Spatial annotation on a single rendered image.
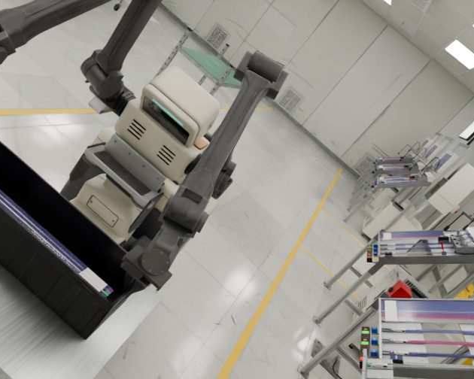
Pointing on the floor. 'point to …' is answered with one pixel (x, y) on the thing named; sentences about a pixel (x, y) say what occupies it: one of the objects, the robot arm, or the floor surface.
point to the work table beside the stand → (48, 332)
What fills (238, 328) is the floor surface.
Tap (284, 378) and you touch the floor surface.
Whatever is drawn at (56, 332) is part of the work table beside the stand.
